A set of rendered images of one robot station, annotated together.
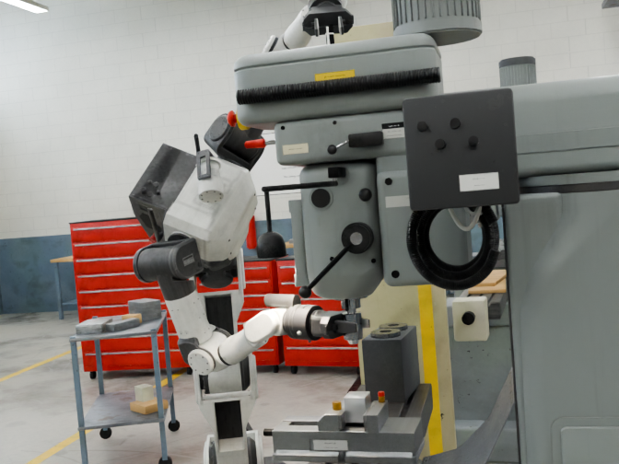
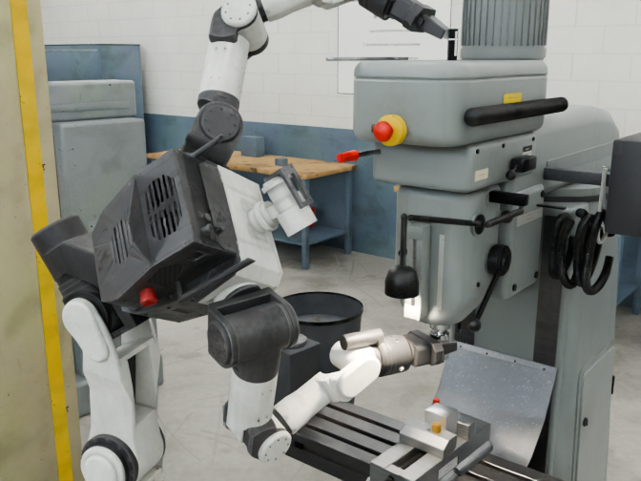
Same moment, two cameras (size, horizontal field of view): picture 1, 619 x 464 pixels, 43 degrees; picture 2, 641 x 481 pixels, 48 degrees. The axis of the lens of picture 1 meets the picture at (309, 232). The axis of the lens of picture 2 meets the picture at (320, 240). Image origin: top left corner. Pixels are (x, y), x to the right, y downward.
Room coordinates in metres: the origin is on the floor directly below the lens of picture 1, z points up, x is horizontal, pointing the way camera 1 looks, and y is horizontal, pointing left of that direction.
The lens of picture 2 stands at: (1.46, 1.48, 1.90)
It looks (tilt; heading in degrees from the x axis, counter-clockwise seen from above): 15 degrees down; 294
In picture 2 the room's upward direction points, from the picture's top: straight up
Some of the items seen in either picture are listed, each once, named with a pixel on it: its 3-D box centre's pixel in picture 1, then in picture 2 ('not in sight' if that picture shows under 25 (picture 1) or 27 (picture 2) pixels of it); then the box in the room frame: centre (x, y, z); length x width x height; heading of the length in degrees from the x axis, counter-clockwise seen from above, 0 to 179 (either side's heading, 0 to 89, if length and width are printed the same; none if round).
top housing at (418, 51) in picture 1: (340, 86); (453, 97); (1.86, -0.10, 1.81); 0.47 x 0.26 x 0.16; 76
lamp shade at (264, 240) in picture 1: (271, 244); (402, 279); (1.90, 0.10, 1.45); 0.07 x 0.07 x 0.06
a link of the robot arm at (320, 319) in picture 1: (321, 324); (407, 351); (1.91, -0.01, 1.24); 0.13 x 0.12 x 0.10; 143
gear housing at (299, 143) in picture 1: (356, 139); (457, 156); (1.85, -0.13, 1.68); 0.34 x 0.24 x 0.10; 76
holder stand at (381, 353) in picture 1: (391, 360); (279, 365); (2.36, -0.22, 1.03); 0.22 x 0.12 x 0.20; 160
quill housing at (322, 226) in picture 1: (346, 228); (444, 249); (1.86, -0.09, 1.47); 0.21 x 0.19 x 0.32; 166
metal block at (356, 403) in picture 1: (357, 406); (441, 421); (1.85, -0.08, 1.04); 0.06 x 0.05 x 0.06; 163
